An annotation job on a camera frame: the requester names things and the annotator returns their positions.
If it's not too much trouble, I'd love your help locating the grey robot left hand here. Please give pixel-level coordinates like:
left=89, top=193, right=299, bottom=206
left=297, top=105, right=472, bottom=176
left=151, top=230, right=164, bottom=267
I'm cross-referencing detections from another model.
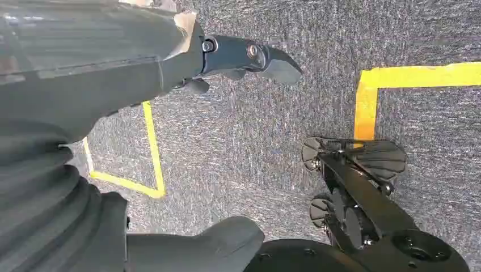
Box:
left=0, top=0, right=303, bottom=272

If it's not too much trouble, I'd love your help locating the yellow floor tape square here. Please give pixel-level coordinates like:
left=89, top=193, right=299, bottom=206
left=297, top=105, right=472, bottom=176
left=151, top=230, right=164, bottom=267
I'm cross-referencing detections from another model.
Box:
left=82, top=100, right=167, bottom=199
left=353, top=62, right=481, bottom=143

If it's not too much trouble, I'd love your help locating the black robot foot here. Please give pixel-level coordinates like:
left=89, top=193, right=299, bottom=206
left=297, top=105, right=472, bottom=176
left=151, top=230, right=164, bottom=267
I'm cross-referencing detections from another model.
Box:
left=244, top=135, right=471, bottom=272

